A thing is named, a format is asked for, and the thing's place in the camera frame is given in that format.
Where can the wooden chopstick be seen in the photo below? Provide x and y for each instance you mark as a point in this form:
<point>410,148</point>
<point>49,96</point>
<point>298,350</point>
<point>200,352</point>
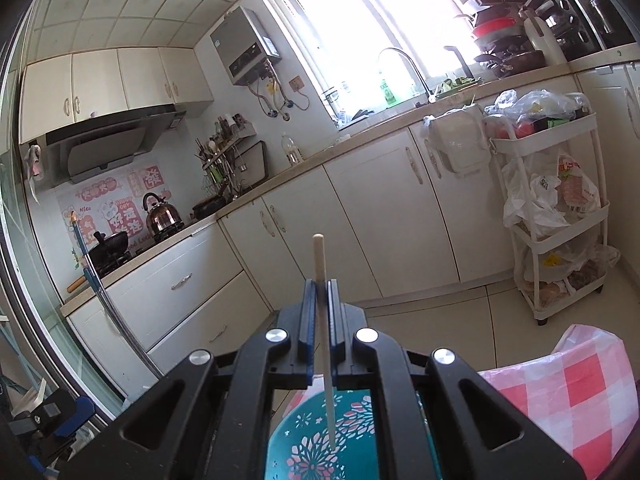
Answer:
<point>323,325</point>

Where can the white hanging trash bin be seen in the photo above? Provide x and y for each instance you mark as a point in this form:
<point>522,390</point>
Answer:
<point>457,140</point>

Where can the grey wall water heater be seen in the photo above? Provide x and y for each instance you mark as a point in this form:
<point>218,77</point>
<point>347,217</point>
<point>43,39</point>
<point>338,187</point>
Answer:
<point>245,49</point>

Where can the white lower cabinets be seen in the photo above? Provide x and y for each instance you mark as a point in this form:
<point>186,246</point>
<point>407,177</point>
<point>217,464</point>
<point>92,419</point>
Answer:
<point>398,224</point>

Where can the steel kettle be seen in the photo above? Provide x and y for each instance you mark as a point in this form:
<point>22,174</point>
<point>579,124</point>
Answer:
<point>161,216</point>

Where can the clear plastic bottle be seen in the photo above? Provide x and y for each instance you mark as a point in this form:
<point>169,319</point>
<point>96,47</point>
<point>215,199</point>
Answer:
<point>291,150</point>

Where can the black range hood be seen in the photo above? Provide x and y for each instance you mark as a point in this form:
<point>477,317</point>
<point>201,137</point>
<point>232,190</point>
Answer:
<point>78,152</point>

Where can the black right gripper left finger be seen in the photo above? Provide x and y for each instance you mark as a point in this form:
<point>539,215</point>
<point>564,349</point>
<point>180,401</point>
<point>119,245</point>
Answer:
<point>296,365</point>

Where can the teal perforated utensil basket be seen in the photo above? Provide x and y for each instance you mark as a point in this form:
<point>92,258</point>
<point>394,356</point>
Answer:
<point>300,446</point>

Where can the white thermos jug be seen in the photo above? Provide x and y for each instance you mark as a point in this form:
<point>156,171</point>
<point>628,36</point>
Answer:
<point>541,37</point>

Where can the utensil drying rack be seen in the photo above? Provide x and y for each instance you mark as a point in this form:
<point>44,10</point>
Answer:
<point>234,161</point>

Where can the white cabinets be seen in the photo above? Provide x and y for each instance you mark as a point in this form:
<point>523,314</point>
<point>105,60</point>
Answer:
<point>398,224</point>
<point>58,92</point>

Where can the white rolling storage cart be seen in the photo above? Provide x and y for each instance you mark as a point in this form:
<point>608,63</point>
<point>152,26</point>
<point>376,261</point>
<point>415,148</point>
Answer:
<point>549,158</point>

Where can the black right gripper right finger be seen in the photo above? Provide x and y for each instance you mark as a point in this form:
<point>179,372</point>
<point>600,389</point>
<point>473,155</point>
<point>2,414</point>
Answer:
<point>348,368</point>

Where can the chrome kitchen faucet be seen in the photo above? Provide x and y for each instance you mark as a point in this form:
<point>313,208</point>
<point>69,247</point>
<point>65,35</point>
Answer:
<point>418,80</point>

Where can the red checkered plastic tablecloth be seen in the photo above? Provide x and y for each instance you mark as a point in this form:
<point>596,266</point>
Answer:
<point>583,395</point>

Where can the black wok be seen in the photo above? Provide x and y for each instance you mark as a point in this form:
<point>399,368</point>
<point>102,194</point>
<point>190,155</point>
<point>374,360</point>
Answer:
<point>109,248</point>

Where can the stacked pots and pans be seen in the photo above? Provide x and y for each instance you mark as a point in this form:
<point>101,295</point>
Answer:
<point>499,32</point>

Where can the white upper cabinets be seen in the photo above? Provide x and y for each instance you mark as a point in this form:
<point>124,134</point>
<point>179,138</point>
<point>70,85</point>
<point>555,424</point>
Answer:
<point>58,92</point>

